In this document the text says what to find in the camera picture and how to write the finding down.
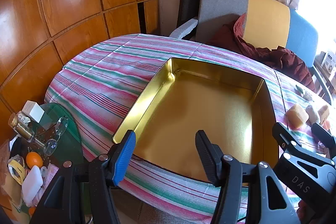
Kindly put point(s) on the orange fruit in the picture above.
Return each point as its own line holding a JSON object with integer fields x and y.
{"x": 34, "y": 160}

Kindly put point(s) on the grey yellow blue armchair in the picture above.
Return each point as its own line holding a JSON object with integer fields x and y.
{"x": 267, "y": 16}

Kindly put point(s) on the white soft packet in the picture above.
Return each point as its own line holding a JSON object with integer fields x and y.
{"x": 32, "y": 182}

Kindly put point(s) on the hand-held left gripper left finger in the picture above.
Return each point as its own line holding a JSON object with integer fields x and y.
{"x": 125, "y": 158}

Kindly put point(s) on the orange round bottle clear cap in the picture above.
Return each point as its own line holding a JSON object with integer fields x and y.
{"x": 326, "y": 125}

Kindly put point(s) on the green glass side table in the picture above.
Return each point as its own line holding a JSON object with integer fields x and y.
{"x": 50, "y": 116}

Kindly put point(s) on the wooden side table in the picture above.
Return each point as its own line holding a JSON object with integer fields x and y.
{"x": 324, "y": 82}

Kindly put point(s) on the yellow sponge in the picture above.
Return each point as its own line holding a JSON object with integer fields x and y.
{"x": 296, "y": 113}

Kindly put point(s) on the beige loofah roll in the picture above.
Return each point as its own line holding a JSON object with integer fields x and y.
{"x": 312, "y": 113}

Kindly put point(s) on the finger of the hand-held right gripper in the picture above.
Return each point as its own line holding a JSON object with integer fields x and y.
{"x": 323, "y": 136}
{"x": 284, "y": 134}

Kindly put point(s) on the small foil packet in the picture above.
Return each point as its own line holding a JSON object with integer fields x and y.
{"x": 307, "y": 96}

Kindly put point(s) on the maroon tin box gold inside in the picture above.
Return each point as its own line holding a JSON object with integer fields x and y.
{"x": 197, "y": 103}

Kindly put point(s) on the white printed carton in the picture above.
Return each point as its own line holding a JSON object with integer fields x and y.
{"x": 329, "y": 61}

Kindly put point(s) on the tan sponge block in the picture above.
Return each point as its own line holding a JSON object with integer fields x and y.
{"x": 324, "y": 111}

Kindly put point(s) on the small grey-green packet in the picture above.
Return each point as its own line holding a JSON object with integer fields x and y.
{"x": 299, "y": 88}

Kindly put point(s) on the pink packet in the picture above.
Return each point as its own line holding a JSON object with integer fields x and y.
{"x": 51, "y": 174}

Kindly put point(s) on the eyeglasses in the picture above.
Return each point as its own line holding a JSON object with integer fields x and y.
{"x": 62, "y": 126}

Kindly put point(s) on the small white box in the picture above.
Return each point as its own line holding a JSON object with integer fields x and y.
{"x": 35, "y": 113}

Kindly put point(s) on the striped tablecloth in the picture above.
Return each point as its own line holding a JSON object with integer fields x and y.
{"x": 105, "y": 77}

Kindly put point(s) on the maroon padded jacket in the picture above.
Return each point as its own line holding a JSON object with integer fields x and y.
{"x": 283, "y": 58}

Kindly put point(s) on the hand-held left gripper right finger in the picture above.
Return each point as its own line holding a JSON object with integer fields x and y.
{"x": 206, "y": 158}

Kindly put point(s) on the glass bottle with gold label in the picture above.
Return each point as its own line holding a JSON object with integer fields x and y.
{"x": 22, "y": 129}

